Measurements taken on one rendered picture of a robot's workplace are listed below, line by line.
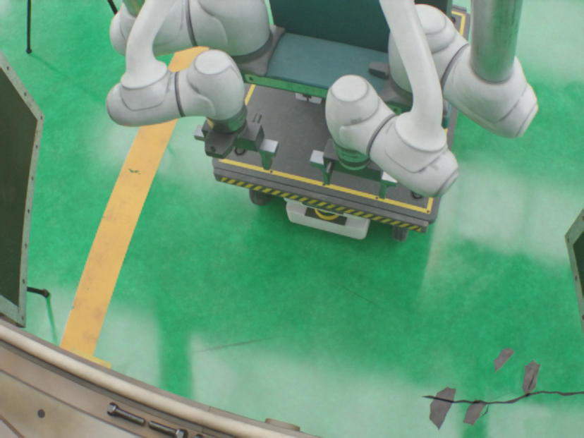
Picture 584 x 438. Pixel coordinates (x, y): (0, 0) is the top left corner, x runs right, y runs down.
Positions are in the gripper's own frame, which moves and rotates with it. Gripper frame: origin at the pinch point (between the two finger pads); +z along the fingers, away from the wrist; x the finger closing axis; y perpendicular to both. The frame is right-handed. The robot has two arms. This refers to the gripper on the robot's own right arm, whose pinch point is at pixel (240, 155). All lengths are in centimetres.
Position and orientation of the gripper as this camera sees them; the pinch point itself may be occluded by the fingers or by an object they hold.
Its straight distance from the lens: 157.6
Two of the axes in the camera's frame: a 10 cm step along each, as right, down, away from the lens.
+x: -9.4, -2.4, 2.4
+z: 1.2, 4.2, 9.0
